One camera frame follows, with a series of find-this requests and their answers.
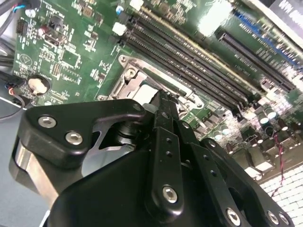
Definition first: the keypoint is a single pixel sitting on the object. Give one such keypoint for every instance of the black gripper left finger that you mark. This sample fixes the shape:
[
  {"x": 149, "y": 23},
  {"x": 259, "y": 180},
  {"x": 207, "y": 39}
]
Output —
[{"x": 42, "y": 142}]

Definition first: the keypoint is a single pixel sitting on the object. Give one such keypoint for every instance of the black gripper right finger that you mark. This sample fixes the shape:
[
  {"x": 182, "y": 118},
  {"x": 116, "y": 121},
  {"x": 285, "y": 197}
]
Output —
[{"x": 208, "y": 165}]

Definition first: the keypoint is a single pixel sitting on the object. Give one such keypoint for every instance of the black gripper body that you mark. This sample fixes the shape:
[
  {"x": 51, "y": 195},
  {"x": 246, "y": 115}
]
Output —
[{"x": 106, "y": 201}]

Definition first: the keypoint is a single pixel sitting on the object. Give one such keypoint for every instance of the silver CPU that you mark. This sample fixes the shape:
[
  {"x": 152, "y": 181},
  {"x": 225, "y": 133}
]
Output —
[{"x": 146, "y": 94}]

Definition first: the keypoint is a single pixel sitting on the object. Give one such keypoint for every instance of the metal socket cover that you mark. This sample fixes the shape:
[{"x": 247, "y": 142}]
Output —
[{"x": 139, "y": 79}]

